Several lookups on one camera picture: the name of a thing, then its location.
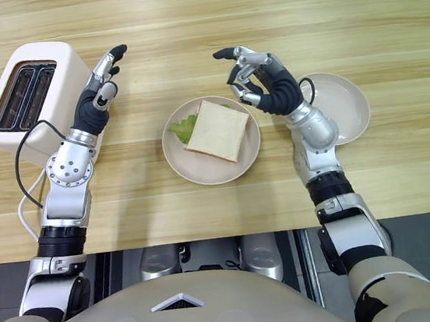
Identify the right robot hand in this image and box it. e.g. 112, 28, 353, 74
211, 37, 309, 123

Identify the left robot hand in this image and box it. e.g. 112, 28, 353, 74
61, 43, 139, 140

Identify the cream toaster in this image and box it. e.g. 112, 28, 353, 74
0, 35, 108, 174

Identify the beige plate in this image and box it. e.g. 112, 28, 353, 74
296, 66, 375, 150
156, 90, 266, 192

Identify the bread slice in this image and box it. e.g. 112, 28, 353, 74
178, 94, 256, 169

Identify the green lettuce leaf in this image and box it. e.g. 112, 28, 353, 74
166, 102, 236, 145

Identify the black cable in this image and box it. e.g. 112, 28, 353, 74
9, 117, 76, 212
297, 76, 318, 107

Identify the white cord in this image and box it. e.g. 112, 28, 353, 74
12, 168, 55, 244

